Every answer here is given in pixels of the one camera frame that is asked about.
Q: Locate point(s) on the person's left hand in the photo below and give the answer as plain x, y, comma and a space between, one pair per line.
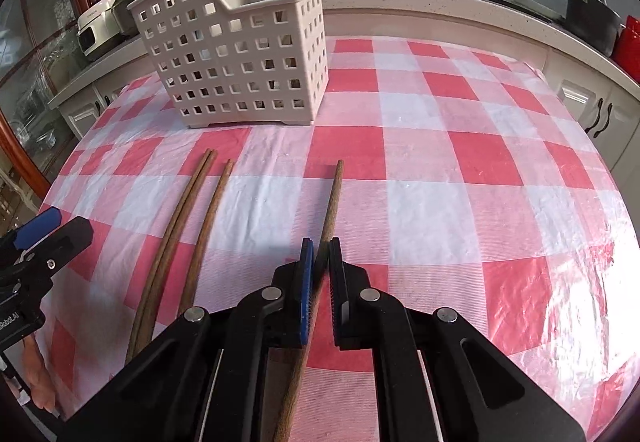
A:
42, 372

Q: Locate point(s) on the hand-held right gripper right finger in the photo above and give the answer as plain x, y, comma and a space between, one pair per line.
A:
334, 292

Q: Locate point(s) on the white electric cooker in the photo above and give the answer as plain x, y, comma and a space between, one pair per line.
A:
97, 30

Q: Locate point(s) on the red checked tablecloth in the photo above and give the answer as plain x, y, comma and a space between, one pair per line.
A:
425, 162

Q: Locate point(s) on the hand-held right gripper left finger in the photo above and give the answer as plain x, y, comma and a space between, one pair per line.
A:
306, 292

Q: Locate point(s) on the white lower cabinet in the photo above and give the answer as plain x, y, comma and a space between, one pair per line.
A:
595, 107
85, 107

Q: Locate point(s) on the red thermos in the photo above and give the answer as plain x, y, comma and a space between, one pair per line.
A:
629, 47

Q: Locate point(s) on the brown wooden chopstick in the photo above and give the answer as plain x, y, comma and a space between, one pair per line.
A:
212, 212
334, 202
187, 197
197, 194

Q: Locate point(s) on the wooden framed glass door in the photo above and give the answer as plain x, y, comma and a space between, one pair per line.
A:
35, 97

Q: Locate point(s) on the grey pot with lid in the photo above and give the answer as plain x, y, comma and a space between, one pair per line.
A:
590, 22

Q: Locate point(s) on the white perforated utensil basket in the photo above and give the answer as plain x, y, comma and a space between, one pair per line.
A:
240, 57

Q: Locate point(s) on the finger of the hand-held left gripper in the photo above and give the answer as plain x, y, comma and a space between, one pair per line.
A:
60, 242
35, 227

